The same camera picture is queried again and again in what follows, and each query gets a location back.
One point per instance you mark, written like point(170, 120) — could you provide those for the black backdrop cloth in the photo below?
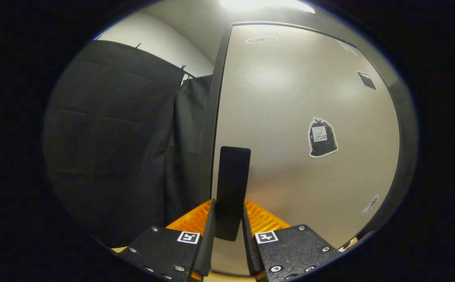
point(114, 137)

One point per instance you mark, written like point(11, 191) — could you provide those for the beige cabinet door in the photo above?
point(282, 117)

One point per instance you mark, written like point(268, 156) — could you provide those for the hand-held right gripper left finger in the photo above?
point(161, 250)

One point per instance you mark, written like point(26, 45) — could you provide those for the grey cabinet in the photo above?
point(208, 137)

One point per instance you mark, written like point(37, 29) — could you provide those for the large ceiling light panel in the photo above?
point(266, 4)

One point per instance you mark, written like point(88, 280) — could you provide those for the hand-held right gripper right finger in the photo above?
point(294, 250)

